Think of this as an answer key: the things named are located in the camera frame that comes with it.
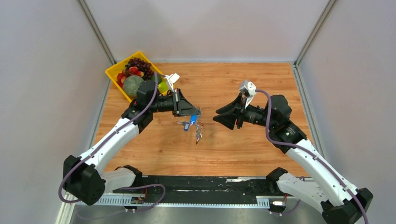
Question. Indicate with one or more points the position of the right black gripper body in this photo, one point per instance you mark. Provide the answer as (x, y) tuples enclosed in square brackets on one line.
[(240, 113)]

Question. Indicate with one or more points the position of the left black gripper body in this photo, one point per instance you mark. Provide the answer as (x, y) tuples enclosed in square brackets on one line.
[(176, 111)]

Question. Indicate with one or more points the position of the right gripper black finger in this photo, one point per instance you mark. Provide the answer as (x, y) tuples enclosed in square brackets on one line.
[(227, 120), (234, 107)]

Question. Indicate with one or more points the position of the key with blue tag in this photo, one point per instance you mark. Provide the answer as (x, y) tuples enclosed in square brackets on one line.
[(193, 119)]

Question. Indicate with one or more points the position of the metal key plate blue handle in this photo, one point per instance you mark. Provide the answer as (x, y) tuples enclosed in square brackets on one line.
[(199, 128)]

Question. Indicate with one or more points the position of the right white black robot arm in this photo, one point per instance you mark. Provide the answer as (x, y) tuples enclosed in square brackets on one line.
[(338, 200)]

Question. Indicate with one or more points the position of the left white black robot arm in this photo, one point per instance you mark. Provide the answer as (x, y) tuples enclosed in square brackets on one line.
[(84, 176)]

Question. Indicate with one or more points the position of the loose key blue tag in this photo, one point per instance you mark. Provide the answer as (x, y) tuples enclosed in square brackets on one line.
[(185, 124)]

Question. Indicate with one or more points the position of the light green apple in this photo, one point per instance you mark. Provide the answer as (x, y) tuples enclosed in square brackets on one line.
[(163, 87)]

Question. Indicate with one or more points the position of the dark green lime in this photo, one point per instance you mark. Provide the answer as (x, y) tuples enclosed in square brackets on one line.
[(157, 77)]

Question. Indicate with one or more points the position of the dark purple grape bunch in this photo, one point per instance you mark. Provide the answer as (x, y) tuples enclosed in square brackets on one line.
[(138, 67)]

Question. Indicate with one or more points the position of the green melon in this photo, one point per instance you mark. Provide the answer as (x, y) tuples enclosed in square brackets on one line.
[(131, 85)]

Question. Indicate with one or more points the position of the yellow plastic fruit basket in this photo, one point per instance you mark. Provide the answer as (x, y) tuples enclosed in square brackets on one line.
[(113, 71)]

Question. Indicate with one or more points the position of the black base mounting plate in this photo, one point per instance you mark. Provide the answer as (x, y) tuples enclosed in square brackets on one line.
[(207, 191)]

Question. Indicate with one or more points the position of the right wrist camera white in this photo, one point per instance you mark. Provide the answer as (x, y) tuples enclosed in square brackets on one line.
[(248, 89)]

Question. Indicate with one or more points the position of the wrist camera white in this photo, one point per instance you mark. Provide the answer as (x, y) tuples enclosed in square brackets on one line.
[(248, 89), (171, 80)]

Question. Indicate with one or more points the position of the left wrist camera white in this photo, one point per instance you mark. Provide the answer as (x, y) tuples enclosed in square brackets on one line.
[(171, 80)]

